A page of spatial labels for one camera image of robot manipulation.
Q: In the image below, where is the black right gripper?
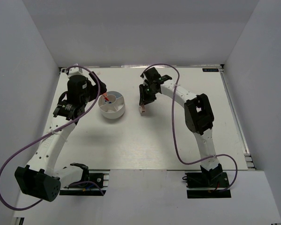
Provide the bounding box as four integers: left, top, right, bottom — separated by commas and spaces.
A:
139, 84, 158, 106

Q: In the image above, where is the light blue marker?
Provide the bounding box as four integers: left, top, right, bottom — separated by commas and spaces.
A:
115, 93, 122, 98

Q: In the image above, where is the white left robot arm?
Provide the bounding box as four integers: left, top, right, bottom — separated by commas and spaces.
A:
15, 73, 107, 202

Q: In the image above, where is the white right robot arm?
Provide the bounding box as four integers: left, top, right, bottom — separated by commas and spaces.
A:
139, 66, 223, 187

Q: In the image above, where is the white round divided container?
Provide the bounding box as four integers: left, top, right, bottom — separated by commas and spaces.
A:
98, 91, 126, 120

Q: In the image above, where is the right black corner label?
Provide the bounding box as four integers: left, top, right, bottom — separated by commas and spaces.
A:
202, 68, 219, 72

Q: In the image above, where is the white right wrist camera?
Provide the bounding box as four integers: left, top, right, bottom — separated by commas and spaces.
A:
140, 73, 148, 86

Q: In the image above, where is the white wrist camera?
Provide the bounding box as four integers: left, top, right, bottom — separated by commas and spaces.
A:
140, 73, 148, 86
66, 67, 83, 78

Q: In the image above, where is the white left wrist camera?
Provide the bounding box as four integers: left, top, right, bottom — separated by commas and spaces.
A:
66, 67, 83, 78

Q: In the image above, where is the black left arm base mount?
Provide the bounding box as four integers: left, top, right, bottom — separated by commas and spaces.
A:
58, 163, 110, 196

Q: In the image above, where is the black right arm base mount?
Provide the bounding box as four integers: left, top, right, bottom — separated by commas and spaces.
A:
182, 172, 231, 199

